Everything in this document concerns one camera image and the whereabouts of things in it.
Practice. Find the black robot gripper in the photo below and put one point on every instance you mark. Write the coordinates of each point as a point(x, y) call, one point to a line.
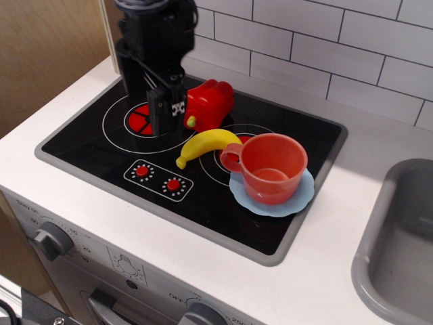
point(156, 35)

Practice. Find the yellow toy banana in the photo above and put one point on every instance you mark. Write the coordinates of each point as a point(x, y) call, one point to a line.
point(204, 142)

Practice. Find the black device with screw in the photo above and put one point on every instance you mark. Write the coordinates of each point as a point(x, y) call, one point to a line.
point(37, 311)

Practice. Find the grey toy sink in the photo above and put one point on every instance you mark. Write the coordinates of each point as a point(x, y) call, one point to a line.
point(392, 268)

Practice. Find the light blue plastic plate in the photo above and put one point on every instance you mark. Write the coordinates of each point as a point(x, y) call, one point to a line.
point(299, 200)

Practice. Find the wooden side panel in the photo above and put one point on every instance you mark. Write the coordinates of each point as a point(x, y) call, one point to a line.
point(45, 47)

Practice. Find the red toy bell pepper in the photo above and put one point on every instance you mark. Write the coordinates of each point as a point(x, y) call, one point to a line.
point(208, 104)

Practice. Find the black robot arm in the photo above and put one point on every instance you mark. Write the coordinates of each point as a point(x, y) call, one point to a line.
point(156, 35)

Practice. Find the grey oven door handle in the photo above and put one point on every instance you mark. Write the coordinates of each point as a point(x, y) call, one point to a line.
point(102, 305)

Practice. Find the black toy stovetop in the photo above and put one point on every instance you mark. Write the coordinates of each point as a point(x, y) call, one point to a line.
point(109, 144)

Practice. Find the grey oven knob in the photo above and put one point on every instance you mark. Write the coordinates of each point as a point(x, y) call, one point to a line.
point(200, 314)

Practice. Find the orange plastic cup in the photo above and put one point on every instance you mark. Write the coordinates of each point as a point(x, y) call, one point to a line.
point(271, 165)

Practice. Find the grey timer knob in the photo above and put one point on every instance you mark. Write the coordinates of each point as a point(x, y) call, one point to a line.
point(52, 241)

